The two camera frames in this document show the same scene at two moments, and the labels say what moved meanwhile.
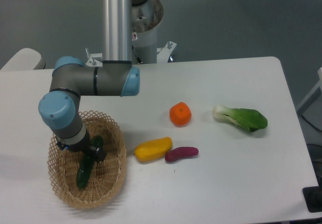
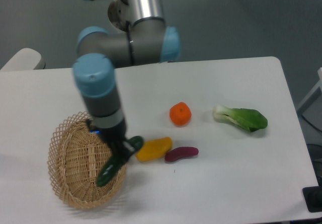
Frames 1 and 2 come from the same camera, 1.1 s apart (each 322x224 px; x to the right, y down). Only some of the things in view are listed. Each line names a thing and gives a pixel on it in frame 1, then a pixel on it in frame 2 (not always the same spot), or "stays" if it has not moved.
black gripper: [83, 145] to [112, 136]
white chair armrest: [26, 59] stays
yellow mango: [152, 150] stays
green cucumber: [84, 171] to [133, 144]
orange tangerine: [180, 114] stays
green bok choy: [250, 120] stays
